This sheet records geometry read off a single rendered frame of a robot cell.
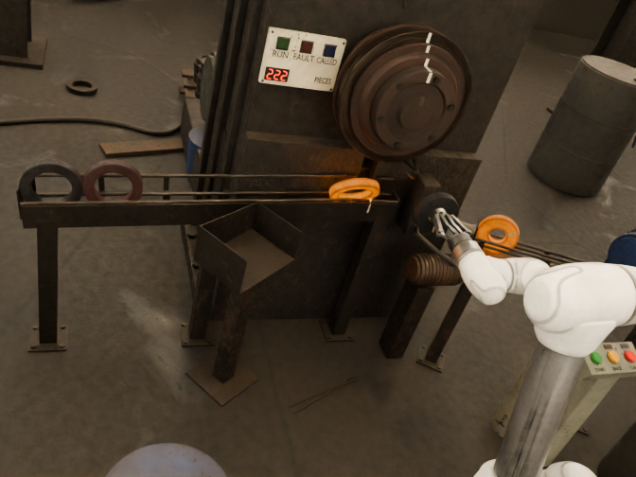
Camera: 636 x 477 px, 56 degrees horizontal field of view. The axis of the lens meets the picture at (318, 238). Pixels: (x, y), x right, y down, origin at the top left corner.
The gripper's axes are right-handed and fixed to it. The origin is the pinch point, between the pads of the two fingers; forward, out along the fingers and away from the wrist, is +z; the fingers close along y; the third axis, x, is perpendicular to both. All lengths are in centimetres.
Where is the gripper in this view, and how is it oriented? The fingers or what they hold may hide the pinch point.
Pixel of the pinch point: (437, 209)
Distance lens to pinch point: 208.4
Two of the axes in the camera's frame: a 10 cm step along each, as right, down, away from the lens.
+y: 9.3, 0.3, 3.6
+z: -2.6, -6.5, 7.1
